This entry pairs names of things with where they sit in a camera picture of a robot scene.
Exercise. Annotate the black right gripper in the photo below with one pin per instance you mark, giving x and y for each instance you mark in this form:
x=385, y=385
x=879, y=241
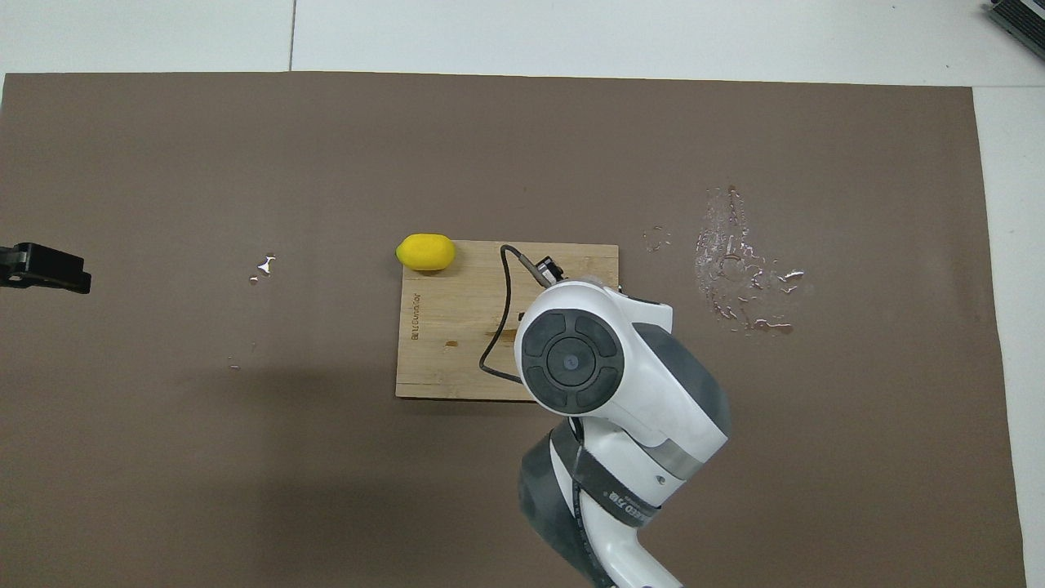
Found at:
x=553, y=268

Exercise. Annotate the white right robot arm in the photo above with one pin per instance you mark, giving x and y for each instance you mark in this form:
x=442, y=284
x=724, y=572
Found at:
x=629, y=392

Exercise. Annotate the wooden cutting board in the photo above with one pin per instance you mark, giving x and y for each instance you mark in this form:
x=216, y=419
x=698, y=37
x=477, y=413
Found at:
x=441, y=327

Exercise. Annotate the yellow lemon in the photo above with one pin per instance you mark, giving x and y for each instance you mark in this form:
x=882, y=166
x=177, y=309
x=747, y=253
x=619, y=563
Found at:
x=425, y=252

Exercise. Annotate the brown table mat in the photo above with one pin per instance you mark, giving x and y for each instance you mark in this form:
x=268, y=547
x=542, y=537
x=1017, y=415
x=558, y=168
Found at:
x=245, y=490

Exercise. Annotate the grey ribbed device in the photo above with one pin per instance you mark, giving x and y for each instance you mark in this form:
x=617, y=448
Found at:
x=1020, y=20

